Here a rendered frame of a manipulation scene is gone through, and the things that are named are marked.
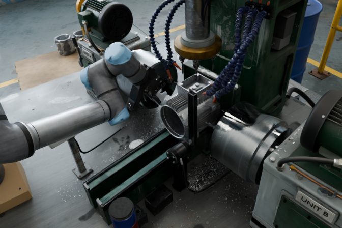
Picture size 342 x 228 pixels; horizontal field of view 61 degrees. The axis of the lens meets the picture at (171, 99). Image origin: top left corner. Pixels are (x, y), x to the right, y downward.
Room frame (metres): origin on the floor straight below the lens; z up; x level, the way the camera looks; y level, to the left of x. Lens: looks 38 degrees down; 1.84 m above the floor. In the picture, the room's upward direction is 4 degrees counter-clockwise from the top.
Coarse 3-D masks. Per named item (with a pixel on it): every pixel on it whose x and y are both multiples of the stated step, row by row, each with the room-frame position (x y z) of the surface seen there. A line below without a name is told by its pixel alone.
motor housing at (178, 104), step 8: (176, 96) 0.96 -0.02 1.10; (184, 96) 0.95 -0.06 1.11; (168, 104) 0.91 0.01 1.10; (176, 104) 0.90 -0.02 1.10; (184, 104) 0.91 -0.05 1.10; (160, 112) 0.96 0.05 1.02; (168, 112) 0.98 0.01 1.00; (176, 112) 0.87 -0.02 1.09; (184, 112) 0.88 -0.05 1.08; (200, 112) 0.89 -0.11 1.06; (208, 112) 0.91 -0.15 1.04; (216, 112) 0.94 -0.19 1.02; (168, 120) 0.96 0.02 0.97; (176, 120) 0.97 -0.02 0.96; (200, 120) 0.88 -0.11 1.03; (208, 120) 0.90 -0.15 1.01; (168, 128) 0.93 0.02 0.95; (176, 128) 0.93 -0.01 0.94; (184, 128) 0.84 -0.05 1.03; (200, 128) 0.88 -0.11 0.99; (176, 136) 0.88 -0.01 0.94; (184, 136) 0.84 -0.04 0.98
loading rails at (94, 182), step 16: (208, 128) 0.94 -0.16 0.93; (144, 144) 0.87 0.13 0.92; (160, 144) 0.89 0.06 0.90; (176, 144) 0.86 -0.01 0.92; (208, 144) 0.94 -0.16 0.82; (128, 160) 0.79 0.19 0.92; (144, 160) 0.83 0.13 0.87; (160, 160) 0.78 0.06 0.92; (96, 176) 0.72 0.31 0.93; (112, 176) 0.73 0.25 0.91; (128, 176) 0.77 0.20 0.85; (144, 176) 0.70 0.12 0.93; (160, 176) 0.75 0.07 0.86; (96, 192) 0.68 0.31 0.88; (112, 192) 0.64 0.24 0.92; (128, 192) 0.65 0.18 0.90; (144, 192) 0.69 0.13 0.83
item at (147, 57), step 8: (136, 56) 1.21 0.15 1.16; (144, 56) 1.20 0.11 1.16; (152, 56) 1.20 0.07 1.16; (152, 64) 1.13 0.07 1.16; (160, 64) 1.14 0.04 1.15; (160, 72) 1.13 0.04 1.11; (176, 72) 1.20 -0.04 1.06; (120, 80) 1.16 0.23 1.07; (128, 80) 1.12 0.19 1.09; (168, 80) 1.13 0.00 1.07; (176, 80) 1.20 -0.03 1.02; (120, 88) 1.17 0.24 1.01; (128, 88) 1.11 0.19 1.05; (168, 88) 1.16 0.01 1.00; (144, 96) 1.07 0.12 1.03; (144, 104) 1.07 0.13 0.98; (152, 104) 1.08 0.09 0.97
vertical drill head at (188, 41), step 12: (192, 0) 0.95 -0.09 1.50; (204, 0) 0.95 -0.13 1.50; (192, 12) 0.95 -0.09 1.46; (204, 12) 0.95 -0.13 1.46; (192, 24) 0.96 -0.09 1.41; (204, 24) 0.95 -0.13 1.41; (180, 36) 1.00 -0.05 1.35; (192, 36) 0.96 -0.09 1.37; (204, 36) 0.95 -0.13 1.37; (216, 36) 1.01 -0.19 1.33; (180, 48) 0.94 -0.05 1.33; (192, 48) 0.93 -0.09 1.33; (204, 48) 0.93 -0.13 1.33; (216, 48) 0.93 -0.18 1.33; (180, 60) 0.98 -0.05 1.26; (192, 60) 0.93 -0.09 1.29
